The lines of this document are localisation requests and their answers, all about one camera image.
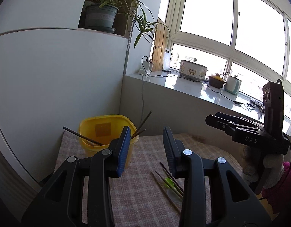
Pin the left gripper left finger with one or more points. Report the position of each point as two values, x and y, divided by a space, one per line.
78 193

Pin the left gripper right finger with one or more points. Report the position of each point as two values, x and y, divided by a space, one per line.
214 193

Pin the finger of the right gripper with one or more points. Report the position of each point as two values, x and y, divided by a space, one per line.
239 120
222 124

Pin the brown chopstick red tip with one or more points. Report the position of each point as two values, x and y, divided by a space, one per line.
165 194

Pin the dark black chopstick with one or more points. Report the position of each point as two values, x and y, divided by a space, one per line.
176 184

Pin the dark brown chopstick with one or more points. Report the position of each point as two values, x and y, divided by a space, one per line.
143 121

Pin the thin brown chopstick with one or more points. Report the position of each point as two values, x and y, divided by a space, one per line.
138 133

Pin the brown chopstick red end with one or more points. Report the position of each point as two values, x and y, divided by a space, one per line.
163 179

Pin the right pink sleeve forearm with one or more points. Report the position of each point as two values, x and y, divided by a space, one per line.
279 195

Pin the right gloved hand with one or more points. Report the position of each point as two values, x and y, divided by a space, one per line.
254 165

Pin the white green kettle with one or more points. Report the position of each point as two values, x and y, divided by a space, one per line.
232 85

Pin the brown clay pot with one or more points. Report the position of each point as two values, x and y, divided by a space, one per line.
216 81

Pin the white electric cooker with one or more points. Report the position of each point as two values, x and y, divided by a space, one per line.
192 70

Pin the green plastic spoon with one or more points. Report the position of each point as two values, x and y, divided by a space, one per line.
171 185

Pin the pink checkered cloth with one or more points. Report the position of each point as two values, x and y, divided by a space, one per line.
137 200

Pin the yellow plastic container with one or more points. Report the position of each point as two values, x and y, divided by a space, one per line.
102 129

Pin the white power strip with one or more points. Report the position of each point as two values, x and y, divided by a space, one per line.
146 68

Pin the potted spider plant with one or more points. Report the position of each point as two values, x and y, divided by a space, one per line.
100 15

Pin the right black camera box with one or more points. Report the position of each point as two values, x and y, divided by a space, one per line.
273 99

